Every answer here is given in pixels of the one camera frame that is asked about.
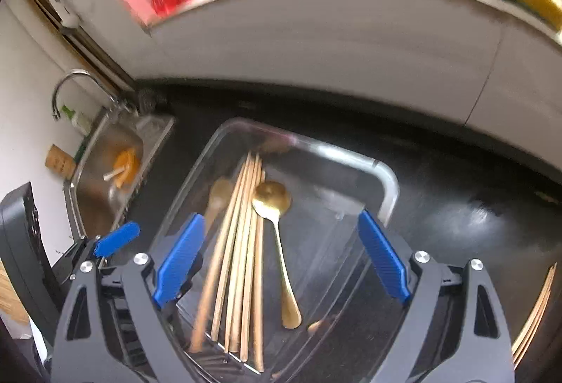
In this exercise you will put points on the bunch of wooden chopsticks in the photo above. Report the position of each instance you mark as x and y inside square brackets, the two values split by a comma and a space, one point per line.
[246, 255]

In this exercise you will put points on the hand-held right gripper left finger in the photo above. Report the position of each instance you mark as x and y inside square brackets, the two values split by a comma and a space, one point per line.
[178, 262]

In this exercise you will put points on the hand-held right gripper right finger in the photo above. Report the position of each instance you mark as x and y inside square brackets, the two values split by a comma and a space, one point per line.
[384, 260]

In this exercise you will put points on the clear plastic container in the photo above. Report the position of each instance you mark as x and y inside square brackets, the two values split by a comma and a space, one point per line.
[333, 198]

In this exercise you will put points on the thin bamboo chopstick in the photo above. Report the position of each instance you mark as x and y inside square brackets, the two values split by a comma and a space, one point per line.
[541, 309]
[545, 313]
[536, 305]

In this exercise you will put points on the orange bowl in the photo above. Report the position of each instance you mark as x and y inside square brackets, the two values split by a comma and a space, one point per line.
[127, 166]

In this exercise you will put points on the steel sink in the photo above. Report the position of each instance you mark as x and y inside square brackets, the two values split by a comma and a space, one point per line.
[101, 194]

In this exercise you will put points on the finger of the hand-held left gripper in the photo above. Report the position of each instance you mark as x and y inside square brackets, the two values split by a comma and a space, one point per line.
[117, 238]
[191, 277]

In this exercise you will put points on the wooden spoon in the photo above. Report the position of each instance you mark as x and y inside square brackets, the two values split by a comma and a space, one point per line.
[219, 192]

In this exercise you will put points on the green white bottle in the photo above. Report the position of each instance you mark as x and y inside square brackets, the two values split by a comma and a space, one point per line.
[77, 119]

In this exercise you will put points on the gold metal spoon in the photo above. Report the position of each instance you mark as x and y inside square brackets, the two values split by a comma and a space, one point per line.
[270, 196]

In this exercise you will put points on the chrome faucet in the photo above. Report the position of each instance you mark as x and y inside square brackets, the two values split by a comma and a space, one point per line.
[72, 76]

